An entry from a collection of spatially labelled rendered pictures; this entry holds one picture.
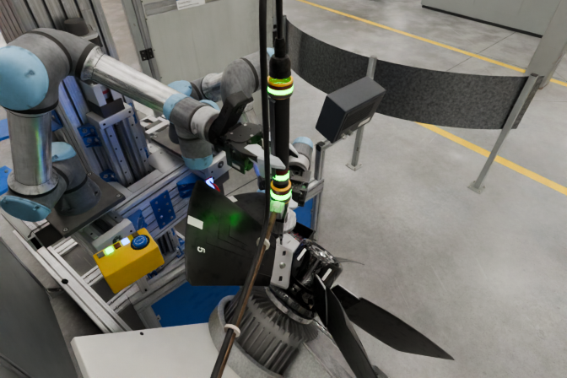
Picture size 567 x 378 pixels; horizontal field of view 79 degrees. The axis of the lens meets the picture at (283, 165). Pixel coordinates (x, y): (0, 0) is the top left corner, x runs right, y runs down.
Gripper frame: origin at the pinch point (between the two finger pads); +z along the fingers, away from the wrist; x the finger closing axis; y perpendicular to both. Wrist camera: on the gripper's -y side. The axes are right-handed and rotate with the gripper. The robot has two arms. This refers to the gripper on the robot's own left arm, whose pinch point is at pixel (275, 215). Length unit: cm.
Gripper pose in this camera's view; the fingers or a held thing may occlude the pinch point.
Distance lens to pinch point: 98.0
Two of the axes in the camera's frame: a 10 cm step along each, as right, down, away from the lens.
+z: -2.1, 6.4, -7.4
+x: -1.0, 7.4, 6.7
